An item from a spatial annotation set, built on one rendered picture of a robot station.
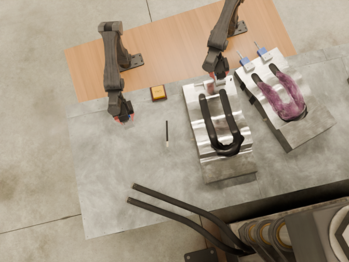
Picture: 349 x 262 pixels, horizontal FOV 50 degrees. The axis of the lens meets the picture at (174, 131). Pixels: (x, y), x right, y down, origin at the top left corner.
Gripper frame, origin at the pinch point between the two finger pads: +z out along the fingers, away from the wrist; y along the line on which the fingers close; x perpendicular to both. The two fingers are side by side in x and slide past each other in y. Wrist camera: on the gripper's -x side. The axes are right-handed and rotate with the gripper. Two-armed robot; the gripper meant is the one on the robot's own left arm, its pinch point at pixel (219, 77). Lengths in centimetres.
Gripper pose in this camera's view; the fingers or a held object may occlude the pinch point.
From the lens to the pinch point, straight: 187.6
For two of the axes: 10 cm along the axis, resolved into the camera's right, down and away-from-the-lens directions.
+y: 9.7, -2.4, -1.1
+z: 2.2, 5.4, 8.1
